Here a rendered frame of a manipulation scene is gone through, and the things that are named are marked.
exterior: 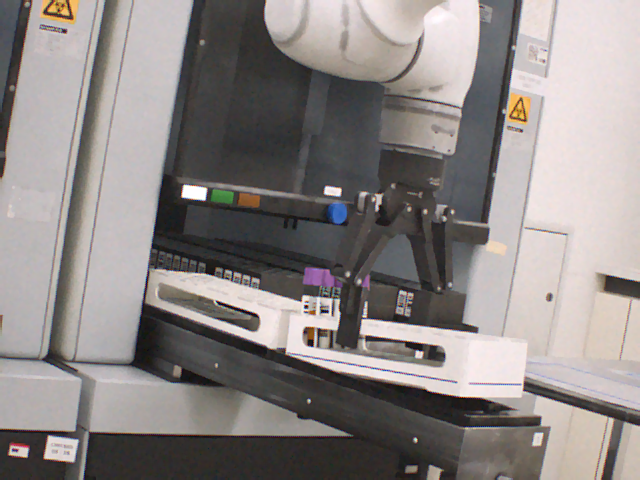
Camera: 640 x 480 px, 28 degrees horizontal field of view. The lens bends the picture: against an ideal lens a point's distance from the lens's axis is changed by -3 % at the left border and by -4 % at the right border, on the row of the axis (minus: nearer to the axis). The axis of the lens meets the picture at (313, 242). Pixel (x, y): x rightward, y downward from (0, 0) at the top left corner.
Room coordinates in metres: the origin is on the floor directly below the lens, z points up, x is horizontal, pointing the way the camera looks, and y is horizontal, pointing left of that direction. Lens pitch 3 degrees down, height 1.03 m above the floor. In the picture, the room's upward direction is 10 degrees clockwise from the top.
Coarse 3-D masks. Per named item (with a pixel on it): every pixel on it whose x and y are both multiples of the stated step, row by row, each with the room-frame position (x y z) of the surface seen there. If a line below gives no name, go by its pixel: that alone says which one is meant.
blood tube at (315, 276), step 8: (312, 272) 1.54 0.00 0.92; (320, 272) 1.54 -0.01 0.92; (312, 280) 1.54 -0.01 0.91; (320, 280) 1.54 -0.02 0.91; (312, 288) 1.54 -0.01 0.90; (320, 288) 1.54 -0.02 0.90; (312, 296) 1.54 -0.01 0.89; (312, 304) 1.54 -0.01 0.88; (312, 312) 1.54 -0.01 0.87; (312, 328) 1.54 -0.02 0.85; (312, 336) 1.54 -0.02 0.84; (312, 344) 1.53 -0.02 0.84
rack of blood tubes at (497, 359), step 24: (288, 336) 1.56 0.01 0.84; (384, 336) 1.43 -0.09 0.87; (408, 336) 1.40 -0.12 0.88; (432, 336) 1.38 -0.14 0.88; (456, 336) 1.35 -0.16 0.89; (480, 336) 1.40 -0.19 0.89; (312, 360) 1.52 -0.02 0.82; (336, 360) 1.49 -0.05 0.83; (360, 360) 1.45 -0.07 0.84; (384, 360) 1.43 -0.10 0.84; (408, 360) 1.52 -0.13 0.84; (432, 360) 1.51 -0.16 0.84; (456, 360) 1.34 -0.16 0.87; (480, 360) 1.35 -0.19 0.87; (504, 360) 1.37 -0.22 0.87; (408, 384) 1.40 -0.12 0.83; (432, 384) 1.36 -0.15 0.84; (456, 384) 1.34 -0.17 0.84; (480, 384) 1.35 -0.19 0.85
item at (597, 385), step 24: (528, 360) 1.85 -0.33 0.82; (552, 360) 1.90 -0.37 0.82; (576, 360) 1.95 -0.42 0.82; (600, 360) 2.00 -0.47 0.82; (624, 360) 2.06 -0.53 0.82; (528, 384) 1.66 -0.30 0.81; (552, 384) 1.63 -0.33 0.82; (576, 384) 1.67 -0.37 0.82; (600, 384) 1.70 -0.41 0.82; (624, 384) 1.74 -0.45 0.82; (600, 408) 1.56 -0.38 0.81; (624, 408) 1.53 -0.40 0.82; (624, 432) 2.05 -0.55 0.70; (624, 456) 2.06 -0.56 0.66
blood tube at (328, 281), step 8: (328, 272) 1.55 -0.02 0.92; (328, 280) 1.55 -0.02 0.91; (328, 288) 1.55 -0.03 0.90; (328, 296) 1.55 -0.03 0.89; (328, 304) 1.55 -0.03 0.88; (320, 312) 1.55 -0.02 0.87; (328, 312) 1.55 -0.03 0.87; (320, 328) 1.55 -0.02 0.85; (320, 336) 1.55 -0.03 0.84; (328, 336) 1.55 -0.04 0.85; (320, 344) 1.55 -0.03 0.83; (328, 344) 1.55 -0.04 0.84
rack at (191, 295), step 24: (168, 288) 1.83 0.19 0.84; (192, 288) 1.72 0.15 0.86; (216, 288) 1.70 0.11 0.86; (240, 288) 1.75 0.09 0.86; (192, 312) 1.71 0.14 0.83; (216, 312) 1.76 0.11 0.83; (240, 312) 1.80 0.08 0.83; (264, 312) 1.60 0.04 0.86; (288, 312) 1.59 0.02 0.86; (264, 336) 1.59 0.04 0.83
